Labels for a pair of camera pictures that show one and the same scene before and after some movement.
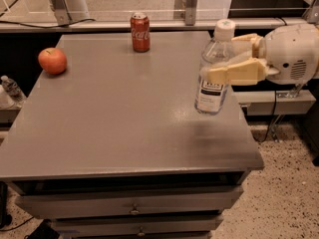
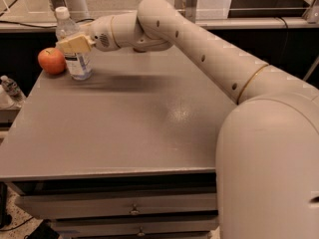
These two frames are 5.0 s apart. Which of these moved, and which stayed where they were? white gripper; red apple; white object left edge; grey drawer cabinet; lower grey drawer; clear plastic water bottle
Moved: white gripper; clear plastic water bottle
Stayed: grey drawer cabinet; lower grey drawer; white object left edge; red apple
